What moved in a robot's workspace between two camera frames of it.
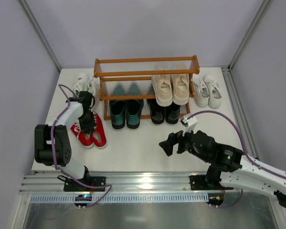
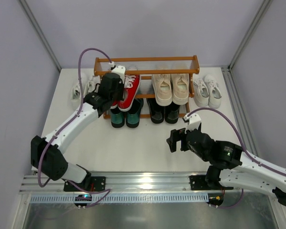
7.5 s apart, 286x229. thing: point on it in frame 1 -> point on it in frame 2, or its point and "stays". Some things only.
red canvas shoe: (84, 139) -> (115, 104)
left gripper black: (87, 121) -> (120, 89)
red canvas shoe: (99, 137) -> (131, 83)
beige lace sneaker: (180, 87) stays
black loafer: (172, 113) stays
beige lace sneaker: (162, 87) stays
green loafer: (117, 108) stays
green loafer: (134, 108) stays
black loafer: (157, 112) stays
